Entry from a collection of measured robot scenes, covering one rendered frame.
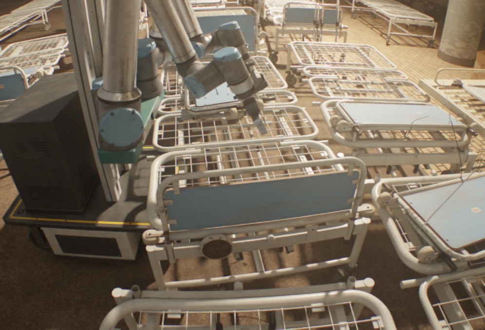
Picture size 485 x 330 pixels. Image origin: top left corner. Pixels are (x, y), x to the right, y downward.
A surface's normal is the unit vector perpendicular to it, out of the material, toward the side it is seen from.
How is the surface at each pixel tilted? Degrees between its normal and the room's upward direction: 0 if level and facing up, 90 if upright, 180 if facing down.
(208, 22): 90
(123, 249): 90
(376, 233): 0
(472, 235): 5
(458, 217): 5
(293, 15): 90
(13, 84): 90
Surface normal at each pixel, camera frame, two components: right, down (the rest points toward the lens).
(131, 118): 0.41, 0.57
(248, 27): 0.16, 0.54
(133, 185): 0.00, -0.84
